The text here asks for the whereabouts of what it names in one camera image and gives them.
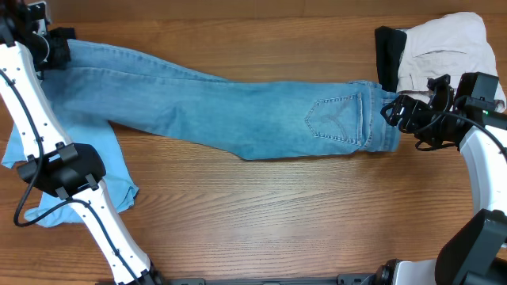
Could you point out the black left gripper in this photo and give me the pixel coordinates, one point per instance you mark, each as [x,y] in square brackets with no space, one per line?
[40,69]

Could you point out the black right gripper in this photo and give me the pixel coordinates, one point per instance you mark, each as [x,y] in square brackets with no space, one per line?
[415,108]

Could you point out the blue denim jeans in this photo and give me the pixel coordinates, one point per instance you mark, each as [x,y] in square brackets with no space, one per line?
[254,121]

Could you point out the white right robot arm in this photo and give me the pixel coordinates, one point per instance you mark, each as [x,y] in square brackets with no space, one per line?
[470,257]

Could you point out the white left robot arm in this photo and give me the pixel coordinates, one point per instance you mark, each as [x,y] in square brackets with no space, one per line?
[44,140]

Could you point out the black garment under t-shirt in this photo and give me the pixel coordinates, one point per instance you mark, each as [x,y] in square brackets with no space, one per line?
[63,33]

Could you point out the white folded garment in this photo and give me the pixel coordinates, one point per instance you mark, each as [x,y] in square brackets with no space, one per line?
[454,44]

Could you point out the dark green folded garment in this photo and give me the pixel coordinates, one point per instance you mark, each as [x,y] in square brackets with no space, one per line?
[389,46]

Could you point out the light blue printed t-shirt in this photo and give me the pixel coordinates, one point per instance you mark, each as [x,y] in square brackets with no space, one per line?
[99,155]

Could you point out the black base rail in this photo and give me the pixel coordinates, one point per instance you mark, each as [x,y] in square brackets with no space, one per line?
[341,279]

